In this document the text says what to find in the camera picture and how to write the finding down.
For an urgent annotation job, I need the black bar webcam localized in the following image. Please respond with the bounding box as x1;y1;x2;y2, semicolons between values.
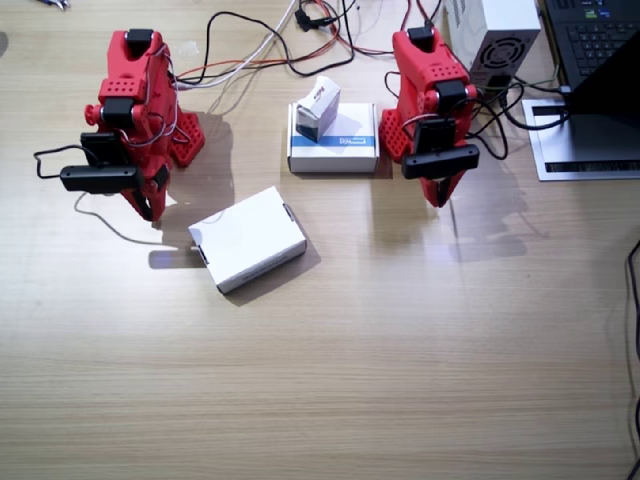
59;164;144;194
400;144;480;181

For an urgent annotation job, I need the black laptop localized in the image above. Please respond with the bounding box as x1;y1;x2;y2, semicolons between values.
541;0;640;151

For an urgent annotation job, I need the black cable at desk edge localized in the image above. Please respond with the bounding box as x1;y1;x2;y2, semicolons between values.
623;239;640;480

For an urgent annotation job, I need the black webcam cable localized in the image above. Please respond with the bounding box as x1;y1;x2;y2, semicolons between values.
33;144;87;180
383;69;525;162

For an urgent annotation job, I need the small white box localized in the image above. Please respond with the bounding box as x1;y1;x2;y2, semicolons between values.
293;75;343;143

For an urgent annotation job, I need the long black looped cable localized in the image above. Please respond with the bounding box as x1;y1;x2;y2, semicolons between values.
198;0;361;86

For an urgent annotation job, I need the white and blue box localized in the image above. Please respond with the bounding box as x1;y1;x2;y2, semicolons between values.
287;102;380;175

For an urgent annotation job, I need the thin white cable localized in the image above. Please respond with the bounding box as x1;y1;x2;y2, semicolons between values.
74;192;166;246

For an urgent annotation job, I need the black mains power cable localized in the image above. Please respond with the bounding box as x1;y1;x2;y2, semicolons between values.
497;74;574;131

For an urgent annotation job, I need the bundle of cables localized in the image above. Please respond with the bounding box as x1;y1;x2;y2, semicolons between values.
175;0;361;81

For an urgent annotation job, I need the plain white cardboard box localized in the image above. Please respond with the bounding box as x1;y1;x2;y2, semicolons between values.
187;185;308;295

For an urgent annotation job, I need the thick white cable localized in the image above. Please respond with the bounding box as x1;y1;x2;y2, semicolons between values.
174;0;299;91

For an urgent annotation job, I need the white power supply unit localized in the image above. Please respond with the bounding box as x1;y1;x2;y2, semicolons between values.
443;0;544;99

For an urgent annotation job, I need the grey metal desk plate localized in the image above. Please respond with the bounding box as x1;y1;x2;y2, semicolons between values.
521;97;640;182

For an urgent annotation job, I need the small black connector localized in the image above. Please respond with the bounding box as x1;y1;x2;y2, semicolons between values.
293;7;327;33

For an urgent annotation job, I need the thin green wire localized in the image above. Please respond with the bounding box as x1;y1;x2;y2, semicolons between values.
519;62;561;99

